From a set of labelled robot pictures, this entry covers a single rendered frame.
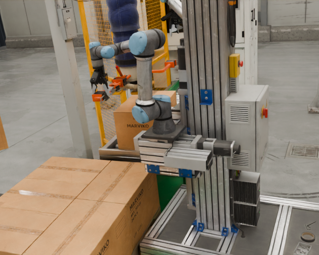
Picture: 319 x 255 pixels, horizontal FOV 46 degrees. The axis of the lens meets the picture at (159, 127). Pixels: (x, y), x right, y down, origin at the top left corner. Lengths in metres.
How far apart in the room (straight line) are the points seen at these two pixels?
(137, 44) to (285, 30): 9.48
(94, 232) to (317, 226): 1.56
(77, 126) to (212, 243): 2.17
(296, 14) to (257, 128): 9.26
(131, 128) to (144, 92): 1.01
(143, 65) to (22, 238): 1.29
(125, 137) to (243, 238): 1.25
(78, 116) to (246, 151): 2.29
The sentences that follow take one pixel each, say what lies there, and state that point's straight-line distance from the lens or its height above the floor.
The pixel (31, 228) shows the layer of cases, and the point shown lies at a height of 0.54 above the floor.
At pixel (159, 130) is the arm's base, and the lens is 2.30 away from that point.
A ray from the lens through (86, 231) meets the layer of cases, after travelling 2.41.
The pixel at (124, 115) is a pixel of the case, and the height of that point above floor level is 0.92.
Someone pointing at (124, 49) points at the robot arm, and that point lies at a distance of 2.40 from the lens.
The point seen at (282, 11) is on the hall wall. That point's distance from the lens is 11.44.
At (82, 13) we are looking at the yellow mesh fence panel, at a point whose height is 1.67.
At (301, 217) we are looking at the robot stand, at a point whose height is 0.21.
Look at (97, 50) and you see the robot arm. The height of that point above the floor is 1.56.
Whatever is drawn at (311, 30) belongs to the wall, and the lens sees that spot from 11.29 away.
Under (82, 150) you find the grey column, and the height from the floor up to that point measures 0.23.
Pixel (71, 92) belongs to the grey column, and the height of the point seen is 0.91.
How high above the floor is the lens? 1.92
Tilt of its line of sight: 21 degrees down
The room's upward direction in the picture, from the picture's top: 6 degrees counter-clockwise
